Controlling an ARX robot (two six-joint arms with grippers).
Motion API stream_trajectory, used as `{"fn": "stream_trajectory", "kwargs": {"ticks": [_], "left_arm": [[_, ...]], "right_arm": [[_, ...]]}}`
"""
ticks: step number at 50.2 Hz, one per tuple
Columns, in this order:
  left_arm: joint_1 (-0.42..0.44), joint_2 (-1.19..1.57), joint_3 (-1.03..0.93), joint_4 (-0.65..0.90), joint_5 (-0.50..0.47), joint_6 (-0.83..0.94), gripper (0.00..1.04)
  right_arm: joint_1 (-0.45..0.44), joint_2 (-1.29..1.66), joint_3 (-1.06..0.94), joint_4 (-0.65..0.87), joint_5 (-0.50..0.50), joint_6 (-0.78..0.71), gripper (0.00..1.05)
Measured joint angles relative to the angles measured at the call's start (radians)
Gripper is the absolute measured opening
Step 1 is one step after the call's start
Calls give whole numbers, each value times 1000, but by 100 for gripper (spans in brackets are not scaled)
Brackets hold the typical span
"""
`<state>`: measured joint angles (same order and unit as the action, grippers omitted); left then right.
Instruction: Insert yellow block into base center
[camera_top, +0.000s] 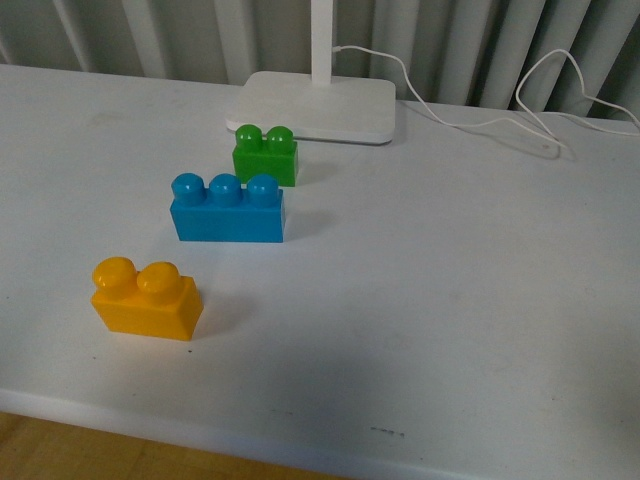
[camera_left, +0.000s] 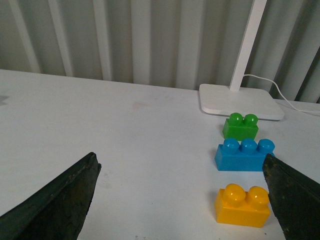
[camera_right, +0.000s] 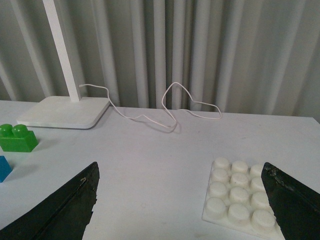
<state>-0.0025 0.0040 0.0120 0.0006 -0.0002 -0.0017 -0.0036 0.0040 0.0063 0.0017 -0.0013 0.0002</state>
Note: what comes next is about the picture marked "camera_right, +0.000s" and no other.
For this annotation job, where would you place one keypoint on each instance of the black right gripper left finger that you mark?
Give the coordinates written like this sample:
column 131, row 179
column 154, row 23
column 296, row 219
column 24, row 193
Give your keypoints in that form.
column 63, row 215

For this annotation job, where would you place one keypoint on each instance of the blue three-stud block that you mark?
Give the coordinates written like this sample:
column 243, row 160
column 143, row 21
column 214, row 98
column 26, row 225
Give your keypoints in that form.
column 5, row 168

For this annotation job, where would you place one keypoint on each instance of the white studded base plate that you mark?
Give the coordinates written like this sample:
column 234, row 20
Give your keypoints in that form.
column 236, row 199

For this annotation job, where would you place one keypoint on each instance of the green two-stud block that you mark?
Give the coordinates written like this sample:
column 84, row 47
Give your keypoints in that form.
column 17, row 138

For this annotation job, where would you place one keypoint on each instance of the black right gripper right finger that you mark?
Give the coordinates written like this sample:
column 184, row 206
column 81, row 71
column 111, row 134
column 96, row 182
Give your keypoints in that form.
column 295, row 205

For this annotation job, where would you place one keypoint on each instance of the white desk lamp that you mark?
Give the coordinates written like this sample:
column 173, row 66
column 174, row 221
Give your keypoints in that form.
column 67, row 112

